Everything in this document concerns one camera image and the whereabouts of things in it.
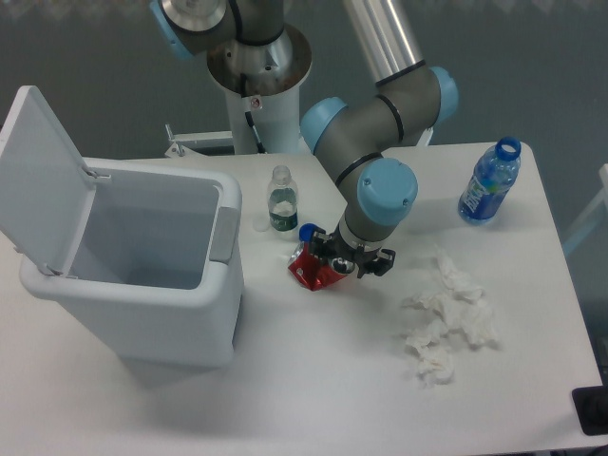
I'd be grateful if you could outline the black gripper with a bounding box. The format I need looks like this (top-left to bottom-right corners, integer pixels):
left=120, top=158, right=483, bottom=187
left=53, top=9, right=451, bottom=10
left=308, top=227, right=396, bottom=278

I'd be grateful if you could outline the crushed red soda can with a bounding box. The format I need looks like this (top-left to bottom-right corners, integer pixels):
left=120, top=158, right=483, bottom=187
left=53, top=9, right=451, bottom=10
left=288, top=240, right=355, bottom=291

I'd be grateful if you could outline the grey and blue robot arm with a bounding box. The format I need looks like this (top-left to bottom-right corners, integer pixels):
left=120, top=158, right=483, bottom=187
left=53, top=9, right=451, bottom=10
left=150, top=1, right=459, bottom=276

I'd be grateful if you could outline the blue bottle cap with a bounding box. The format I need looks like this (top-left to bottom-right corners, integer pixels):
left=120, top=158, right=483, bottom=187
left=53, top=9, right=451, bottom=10
left=298, top=223, right=317, bottom=242

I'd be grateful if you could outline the clear bottle green label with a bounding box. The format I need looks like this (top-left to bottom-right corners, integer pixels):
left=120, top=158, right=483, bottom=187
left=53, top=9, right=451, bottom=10
left=267, top=165, right=298, bottom=233

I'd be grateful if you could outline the white bottle cap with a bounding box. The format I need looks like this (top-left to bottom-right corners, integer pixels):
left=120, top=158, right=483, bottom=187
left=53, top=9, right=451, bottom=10
left=252, top=219, right=269, bottom=233

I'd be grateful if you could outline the crumpled white tissue paper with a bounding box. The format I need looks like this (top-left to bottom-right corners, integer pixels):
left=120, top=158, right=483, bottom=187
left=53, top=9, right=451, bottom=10
left=402, top=246, right=501, bottom=388

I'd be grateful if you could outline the blue plastic water bottle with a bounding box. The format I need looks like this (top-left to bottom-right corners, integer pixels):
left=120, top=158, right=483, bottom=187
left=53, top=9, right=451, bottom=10
left=458, top=136, right=522, bottom=225

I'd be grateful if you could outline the white plastic trash bin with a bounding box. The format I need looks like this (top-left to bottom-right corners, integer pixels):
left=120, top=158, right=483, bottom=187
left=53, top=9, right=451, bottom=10
left=1, top=85, right=244, bottom=368

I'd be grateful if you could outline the black device at edge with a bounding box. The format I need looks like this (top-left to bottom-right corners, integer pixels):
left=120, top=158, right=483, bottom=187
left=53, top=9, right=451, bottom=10
left=572, top=386, right=607, bottom=436

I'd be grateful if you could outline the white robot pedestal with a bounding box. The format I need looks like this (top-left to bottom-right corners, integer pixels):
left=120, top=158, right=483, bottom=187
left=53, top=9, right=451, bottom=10
left=223, top=86, right=300, bottom=155

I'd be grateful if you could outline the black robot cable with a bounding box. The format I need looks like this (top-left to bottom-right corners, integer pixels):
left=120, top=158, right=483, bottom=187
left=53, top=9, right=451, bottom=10
left=239, top=73, right=266, bottom=155

